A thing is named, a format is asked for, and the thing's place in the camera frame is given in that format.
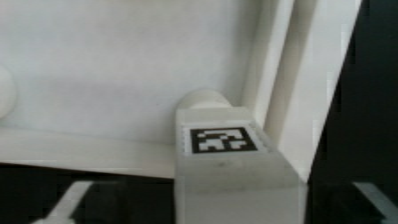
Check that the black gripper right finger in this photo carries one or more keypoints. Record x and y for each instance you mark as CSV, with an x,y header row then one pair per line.
x,y
381,201

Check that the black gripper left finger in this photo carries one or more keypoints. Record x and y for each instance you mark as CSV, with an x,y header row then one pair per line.
x,y
61,213

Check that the white square tabletop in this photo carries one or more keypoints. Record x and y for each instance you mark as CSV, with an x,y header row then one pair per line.
x,y
104,58

